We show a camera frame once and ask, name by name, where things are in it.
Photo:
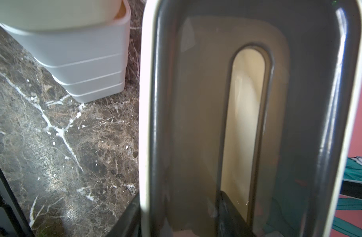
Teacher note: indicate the wood lid white tissue box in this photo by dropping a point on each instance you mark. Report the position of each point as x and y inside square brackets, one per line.
[59, 48]

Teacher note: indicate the grey lid white tissue box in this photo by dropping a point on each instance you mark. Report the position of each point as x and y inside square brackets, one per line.
[98, 94]

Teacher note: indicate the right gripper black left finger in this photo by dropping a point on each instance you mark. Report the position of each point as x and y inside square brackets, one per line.
[128, 224]

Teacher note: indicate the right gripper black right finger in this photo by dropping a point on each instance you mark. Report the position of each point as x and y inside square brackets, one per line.
[230, 221]

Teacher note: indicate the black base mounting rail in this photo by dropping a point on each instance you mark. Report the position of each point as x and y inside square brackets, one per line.
[12, 220]

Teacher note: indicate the dark brown lid tissue box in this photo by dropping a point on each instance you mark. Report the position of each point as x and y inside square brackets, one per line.
[257, 99]
[55, 15]

